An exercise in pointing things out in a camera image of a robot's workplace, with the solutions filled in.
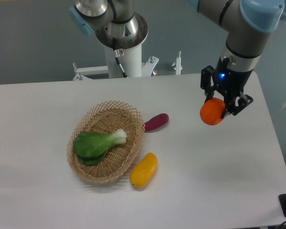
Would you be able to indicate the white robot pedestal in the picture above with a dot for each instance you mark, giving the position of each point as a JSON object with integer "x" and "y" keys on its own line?
{"x": 122, "y": 45}

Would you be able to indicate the purple sweet potato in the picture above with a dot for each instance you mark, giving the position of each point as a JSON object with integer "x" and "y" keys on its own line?
{"x": 156, "y": 122}

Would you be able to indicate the woven wicker basket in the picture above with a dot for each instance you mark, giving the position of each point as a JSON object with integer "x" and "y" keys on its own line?
{"x": 106, "y": 118}

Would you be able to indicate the yellow mango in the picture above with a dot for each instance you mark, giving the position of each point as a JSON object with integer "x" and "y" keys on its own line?
{"x": 144, "y": 171}

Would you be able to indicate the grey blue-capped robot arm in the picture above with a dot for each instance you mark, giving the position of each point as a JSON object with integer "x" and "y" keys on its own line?
{"x": 249, "y": 24}

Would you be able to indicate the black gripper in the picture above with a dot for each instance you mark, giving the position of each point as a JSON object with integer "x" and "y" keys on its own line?
{"x": 229, "y": 84}

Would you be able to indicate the green bok choy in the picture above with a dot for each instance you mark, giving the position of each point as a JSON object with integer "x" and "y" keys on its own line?
{"x": 92, "y": 147}

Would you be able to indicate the orange fruit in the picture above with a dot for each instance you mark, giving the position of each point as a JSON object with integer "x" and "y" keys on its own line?
{"x": 212, "y": 110}

